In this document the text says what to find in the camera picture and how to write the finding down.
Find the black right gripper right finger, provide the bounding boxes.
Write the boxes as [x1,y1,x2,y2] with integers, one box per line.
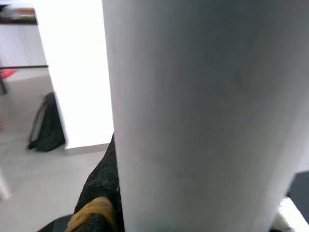
[271,211,294,232]

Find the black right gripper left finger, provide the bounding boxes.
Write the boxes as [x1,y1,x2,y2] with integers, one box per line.
[72,132,126,232]

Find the white plastic table leg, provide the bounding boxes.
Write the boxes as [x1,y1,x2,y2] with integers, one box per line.
[101,0,309,232]

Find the white plastic table top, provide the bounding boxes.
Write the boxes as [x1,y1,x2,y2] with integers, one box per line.
[279,196,309,232]

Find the yellow rubber band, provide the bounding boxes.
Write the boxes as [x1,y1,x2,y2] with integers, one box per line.
[66,196,117,232]

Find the black backpack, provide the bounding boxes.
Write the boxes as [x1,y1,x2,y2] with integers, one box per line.
[27,91,66,152]

